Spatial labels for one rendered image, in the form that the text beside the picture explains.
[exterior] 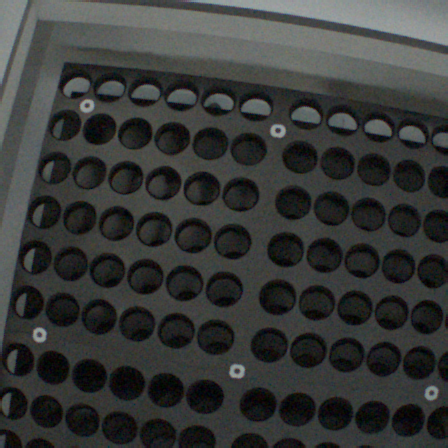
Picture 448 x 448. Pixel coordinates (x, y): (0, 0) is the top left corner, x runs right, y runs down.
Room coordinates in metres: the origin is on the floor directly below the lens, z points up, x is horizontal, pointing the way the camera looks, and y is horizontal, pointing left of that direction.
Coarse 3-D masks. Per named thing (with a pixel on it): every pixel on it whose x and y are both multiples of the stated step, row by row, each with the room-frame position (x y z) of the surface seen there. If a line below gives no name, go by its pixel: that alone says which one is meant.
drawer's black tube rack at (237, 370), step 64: (64, 128) 0.22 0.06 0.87; (128, 128) 0.20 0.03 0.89; (192, 128) 0.20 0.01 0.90; (256, 128) 0.20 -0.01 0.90; (64, 192) 0.18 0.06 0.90; (128, 192) 0.19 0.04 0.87; (192, 192) 0.18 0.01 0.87; (256, 192) 0.17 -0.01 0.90; (320, 192) 0.17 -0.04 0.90; (384, 192) 0.17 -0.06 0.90; (64, 256) 0.16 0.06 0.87; (128, 256) 0.15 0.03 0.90; (192, 256) 0.15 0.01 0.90; (256, 256) 0.15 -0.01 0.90; (320, 256) 0.15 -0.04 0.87; (384, 256) 0.14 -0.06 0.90; (64, 320) 0.14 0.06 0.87; (128, 320) 0.13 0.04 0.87; (192, 320) 0.12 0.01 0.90; (256, 320) 0.12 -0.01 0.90; (320, 320) 0.12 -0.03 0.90; (384, 320) 0.13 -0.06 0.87; (0, 384) 0.10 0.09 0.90; (64, 384) 0.10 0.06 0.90; (128, 384) 0.11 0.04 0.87; (192, 384) 0.10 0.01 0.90; (256, 384) 0.10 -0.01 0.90; (320, 384) 0.10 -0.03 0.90; (384, 384) 0.09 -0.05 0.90
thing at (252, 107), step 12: (108, 84) 0.25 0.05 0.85; (132, 96) 0.24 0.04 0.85; (144, 96) 0.24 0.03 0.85; (156, 96) 0.24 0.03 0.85; (180, 96) 0.24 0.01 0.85; (192, 96) 0.24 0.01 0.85; (228, 108) 0.23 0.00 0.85; (252, 108) 0.23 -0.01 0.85; (264, 108) 0.23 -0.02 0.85; (300, 120) 0.22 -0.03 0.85; (312, 120) 0.22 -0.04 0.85; (336, 120) 0.22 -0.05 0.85
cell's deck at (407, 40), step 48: (0, 0) 0.24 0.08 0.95; (48, 0) 0.24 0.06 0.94; (96, 0) 0.24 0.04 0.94; (144, 0) 0.23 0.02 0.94; (192, 0) 0.23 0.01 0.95; (240, 0) 0.23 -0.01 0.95; (288, 0) 0.23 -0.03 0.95; (336, 0) 0.23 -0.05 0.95; (384, 0) 0.23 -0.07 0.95; (432, 0) 0.23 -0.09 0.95; (0, 48) 0.22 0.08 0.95; (336, 48) 0.22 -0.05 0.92; (384, 48) 0.21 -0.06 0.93; (432, 48) 0.21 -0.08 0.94; (0, 96) 0.20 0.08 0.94; (0, 144) 0.19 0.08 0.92
